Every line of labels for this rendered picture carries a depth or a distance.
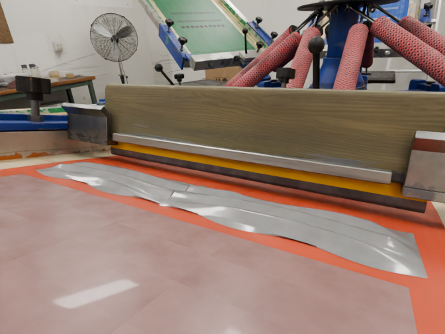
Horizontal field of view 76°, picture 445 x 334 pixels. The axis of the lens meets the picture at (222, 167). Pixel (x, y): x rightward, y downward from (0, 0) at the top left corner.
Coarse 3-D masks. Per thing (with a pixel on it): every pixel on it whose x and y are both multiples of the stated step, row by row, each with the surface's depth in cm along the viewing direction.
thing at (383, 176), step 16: (144, 144) 35; (160, 144) 34; (176, 144) 32; (192, 144) 31; (240, 160) 29; (256, 160) 28; (272, 160) 27; (288, 160) 26; (304, 160) 26; (320, 160) 26; (352, 176) 24; (368, 176) 23; (384, 176) 23
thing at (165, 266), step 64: (256, 192) 29; (64, 256) 14; (128, 256) 15; (192, 256) 15; (256, 256) 16; (320, 256) 16; (0, 320) 10; (64, 320) 10; (128, 320) 10; (192, 320) 11; (256, 320) 11; (320, 320) 11; (384, 320) 11
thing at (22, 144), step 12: (0, 132) 34; (12, 132) 35; (24, 132) 37; (36, 132) 38; (48, 132) 39; (60, 132) 41; (0, 144) 34; (12, 144) 36; (24, 144) 37; (36, 144) 38; (48, 144) 40; (60, 144) 41; (72, 144) 43; (84, 144) 44; (96, 144) 46; (0, 156) 35; (12, 156) 36; (24, 156) 37; (36, 156) 38
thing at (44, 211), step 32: (96, 160) 39; (128, 160) 40; (0, 192) 23; (32, 192) 24; (64, 192) 24; (96, 192) 25; (0, 224) 17; (32, 224) 18; (64, 224) 18; (96, 224) 18; (0, 256) 14
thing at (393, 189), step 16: (128, 144) 39; (192, 160) 34; (208, 160) 33; (224, 160) 32; (288, 176) 29; (304, 176) 28; (320, 176) 27; (336, 176) 27; (384, 192) 25; (400, 192) 24
